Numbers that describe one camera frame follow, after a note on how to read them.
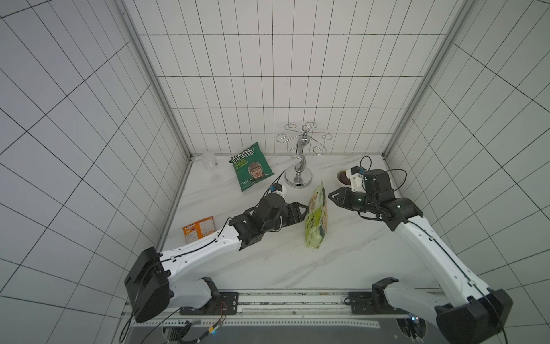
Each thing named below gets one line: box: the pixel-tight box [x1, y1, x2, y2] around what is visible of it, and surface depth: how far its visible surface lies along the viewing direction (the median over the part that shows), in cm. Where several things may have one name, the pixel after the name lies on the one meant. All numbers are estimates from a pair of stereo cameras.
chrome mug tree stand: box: [275, 121, 334, 189], surface depth 94 cm
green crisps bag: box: [229, 141, 275, 193], surface depth 109 cm
